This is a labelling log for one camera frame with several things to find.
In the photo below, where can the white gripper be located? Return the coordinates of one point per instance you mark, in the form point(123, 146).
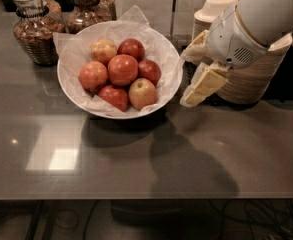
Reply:
point(231, 39)

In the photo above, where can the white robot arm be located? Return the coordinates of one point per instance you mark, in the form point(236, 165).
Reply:
point(267, 20)

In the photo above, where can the paper bowl stack front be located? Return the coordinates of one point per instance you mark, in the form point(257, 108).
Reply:
point(247, 86)

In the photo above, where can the paper bowl stack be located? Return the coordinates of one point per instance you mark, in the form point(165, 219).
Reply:
point(204, 17)
point(247, 86)

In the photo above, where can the red apple right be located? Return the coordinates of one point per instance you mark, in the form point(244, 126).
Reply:
point(150, 70)

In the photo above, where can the paper bowl stack back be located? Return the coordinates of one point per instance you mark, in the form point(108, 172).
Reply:
point(204, 17)

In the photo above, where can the yellow green apple front right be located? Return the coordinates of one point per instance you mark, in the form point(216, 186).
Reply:
point(142, 92)

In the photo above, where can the dark red apple back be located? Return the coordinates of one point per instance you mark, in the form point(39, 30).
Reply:
point(132, 47)

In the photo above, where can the red apple centre top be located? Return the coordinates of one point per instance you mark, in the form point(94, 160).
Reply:
point(123, 70)

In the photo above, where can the white bowl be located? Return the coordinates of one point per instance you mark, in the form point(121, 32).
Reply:
point(119, 114)

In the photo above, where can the red apple front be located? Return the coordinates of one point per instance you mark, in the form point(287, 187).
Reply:
point(115, 96)

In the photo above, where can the yellowish apple back left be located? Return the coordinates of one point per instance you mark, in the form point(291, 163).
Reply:
point(103, 50)

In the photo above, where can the orange red apple left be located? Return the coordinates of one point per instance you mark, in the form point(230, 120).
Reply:
point(93, 76)

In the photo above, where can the white dispenser box left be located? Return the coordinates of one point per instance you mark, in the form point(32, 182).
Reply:
point(157, 12)

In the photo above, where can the glass cereal jar middle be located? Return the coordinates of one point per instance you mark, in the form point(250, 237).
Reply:
point(86, 13)

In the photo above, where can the glass cereal jar left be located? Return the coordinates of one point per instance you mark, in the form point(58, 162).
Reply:
point(38, 21)

